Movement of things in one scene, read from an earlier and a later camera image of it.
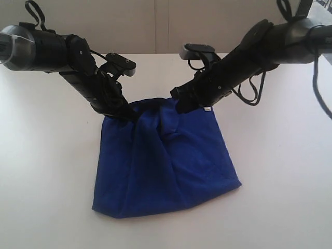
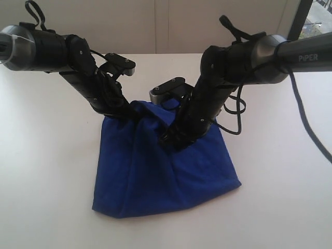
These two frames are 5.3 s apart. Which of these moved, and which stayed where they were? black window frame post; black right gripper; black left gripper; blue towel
Moved: black right gripper
Stayed: black window frame post; blue towel; black left gripper
